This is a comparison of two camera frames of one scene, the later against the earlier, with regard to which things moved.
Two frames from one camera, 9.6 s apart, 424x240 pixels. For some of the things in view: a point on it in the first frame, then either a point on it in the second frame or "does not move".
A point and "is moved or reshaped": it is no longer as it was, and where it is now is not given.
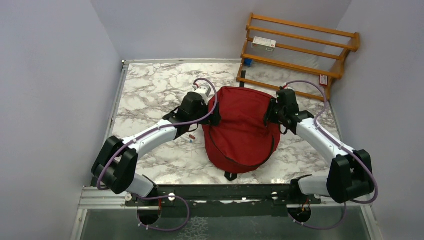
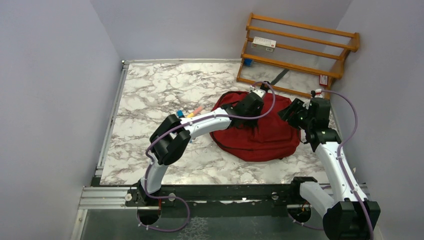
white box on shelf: (265, 44) does not move
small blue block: (247, 62) does not move
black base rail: (225, 200) does not move
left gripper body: (211, 119) -> (250, 122)
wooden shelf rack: (296, 58) does not move
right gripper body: (273, 113) -> (299, 118)
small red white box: (323, 80) does not move
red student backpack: (243, 140) is moved or reshaped
